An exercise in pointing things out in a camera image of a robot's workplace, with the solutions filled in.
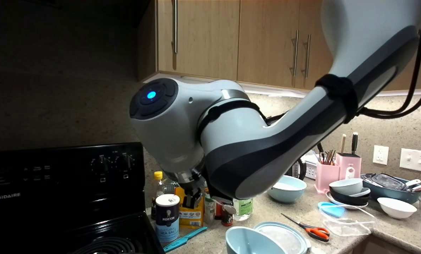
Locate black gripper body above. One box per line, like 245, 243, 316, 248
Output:
180, 171, 205, 209

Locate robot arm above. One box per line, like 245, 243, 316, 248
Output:
131, 0, 421, 207

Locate small blue bowl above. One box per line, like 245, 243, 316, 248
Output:
225, 226, 287, 254

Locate large blue bowl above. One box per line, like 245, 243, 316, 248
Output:
269, 175, 307, 203

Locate white small bowl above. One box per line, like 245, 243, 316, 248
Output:
378, 198, 417, 219

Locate yellow oil bottle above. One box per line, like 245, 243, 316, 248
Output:
176, 186, 205, 227

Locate clear spray bottle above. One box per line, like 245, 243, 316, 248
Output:
234, 199, 254, 222

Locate teal spatula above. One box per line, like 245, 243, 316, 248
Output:
165, 226, 208, 253

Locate black stove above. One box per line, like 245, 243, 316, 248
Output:
0, 143, 166, 254

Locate round clear lid plate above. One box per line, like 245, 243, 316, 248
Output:
256, 222, 310, 254

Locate pink utensil holder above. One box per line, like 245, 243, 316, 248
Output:
316, 164, 340, 193

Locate blue container lid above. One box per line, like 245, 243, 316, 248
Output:
318, 202, 347, 219

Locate clear plastic container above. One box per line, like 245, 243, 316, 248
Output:
324, 217, 372, 237

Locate stacked dark bowls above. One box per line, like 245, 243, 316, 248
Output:
330, 178, 371, 206

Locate pink knife block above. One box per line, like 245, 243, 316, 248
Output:
337, 154, 362, 179

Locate orange handled scissors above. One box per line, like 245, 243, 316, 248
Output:
286, 216, 331, 241

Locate wall outlet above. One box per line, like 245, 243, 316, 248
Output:
374, 145, 389, 165

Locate light switch plate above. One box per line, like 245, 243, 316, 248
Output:
400, 148, 421, 172

